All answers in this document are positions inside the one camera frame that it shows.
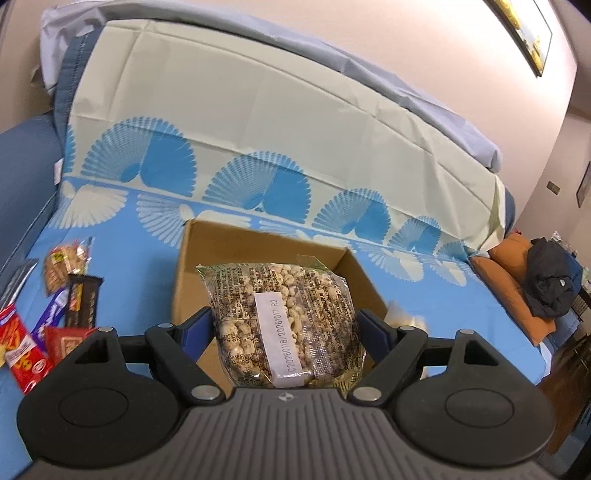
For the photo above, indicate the clear puffed cereal bag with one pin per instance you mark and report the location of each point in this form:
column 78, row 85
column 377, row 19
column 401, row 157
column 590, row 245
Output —
column 277, row 323

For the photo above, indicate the purple candy packet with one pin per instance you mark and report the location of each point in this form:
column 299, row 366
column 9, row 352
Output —
column 50, row 318

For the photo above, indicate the framed wall picture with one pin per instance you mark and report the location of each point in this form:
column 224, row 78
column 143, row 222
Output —
column 526, row 32

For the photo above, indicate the clear orange cracker packet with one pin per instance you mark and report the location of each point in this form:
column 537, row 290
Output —
column 64, row 265

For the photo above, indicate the brown cardboard box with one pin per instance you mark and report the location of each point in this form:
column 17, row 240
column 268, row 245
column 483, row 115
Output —
column 258, row 249

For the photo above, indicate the orange pillow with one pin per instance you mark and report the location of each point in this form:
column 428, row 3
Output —
column 508, row 272

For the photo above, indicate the blue fan-printed sheet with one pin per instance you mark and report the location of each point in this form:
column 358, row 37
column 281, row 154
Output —
column 286, row 138

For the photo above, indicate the red orange chip packet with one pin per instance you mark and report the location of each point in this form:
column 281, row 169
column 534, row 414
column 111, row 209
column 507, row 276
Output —
column 21, row 350

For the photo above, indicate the black bag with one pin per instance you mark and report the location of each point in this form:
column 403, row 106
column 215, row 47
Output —
column 549, row 281

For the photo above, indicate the small red snack packet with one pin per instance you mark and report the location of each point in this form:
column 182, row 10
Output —
column 64, row 344

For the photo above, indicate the small dark wall frame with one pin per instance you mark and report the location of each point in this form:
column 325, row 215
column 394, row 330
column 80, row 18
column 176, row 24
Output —
column 583, row 184

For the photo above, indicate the dark brown biscuit packet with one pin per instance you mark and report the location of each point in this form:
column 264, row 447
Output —
column 83, row 300

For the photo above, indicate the blue grey cushion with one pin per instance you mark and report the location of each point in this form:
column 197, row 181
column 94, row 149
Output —
column 25, row 184

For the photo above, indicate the silver stick packet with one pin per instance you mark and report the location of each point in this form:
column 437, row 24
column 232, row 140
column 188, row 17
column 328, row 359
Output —
column 11, row 288
column 24, row 272

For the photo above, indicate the wall switch plate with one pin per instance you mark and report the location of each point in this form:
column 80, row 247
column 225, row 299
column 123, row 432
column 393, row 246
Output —
column 553, row 187

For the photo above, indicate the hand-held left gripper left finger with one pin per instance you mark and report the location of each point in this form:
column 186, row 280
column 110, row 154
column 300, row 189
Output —
column 202, row 328

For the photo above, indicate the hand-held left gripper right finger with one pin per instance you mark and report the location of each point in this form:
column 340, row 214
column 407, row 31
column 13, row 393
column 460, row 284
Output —
column 372, row 330

